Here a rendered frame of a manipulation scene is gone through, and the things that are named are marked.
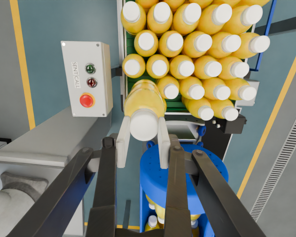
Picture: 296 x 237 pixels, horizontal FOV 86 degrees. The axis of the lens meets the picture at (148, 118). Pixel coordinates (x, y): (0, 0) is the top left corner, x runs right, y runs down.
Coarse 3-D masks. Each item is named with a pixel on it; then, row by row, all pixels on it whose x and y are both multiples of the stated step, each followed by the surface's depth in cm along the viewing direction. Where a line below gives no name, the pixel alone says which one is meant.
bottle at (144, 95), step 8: (144, 80) 36; (136, 88) 29; (144, 88) 28; (152, 88) 29; (128, 96) 28; (136, 96) 25; (144, 96) 24; (152, 96) 25; (160, 96) 28; (128, 104) 25; (136, 104) 23; (144, 104) 23; (152, 104) 23; (160, 104) 25; (128, 112) 24; (136, 112) 22; (152, 112) 22; (160, 112) 24
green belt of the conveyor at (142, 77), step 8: (128, 0) 53; (128, 40) 57; (128, 48) 58; (144, 72) 61; (128, 80) 62; (136, 80) 62; (152, 80) 62; (128, 88) 63; (168, 104) 66; (176, 104) 66
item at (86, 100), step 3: (81, 96) 43; (84, 96) 43; (87, 96) 43; (90, 96) 43; (81, 99) 43; (84, 99) 43; (87, 99) 43; (90, 99) 43; (81, 102) 43; (84, 102) 43; (87, 102) 43; (90, 102) 43; (84, 105) 44; (87, 105) 44; (90, 105) 44
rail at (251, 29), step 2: (254, 24) 49; (252, 26) 49; (254, 26) 49; (250, 28) 50; (252, 28) 49; (254, 28) 49; (248, 30) 51; (250, 30) 50; (252, 30) 49; (242, 60) 54; (244, 60) 53; (246, 60) 52; (244, 62) 53; (246, 62) 52; (242, 78) 54; (232, 100) 60; (234, 100) 58; (232, 102) 60; (234, 102) 58; (236, 102) 57; (234, 104) 58; (236, 104) 58; (234, 106) 58; (236, 106) 58
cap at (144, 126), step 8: (144, 112) 21; (136, 120) 20; (144, 120) 20; (152, 120) 20; (136, 128) 21; (144, 128) 21; (152, 128) 21; (136, 136) 21; (144, 136) 21; (152, 136) 21
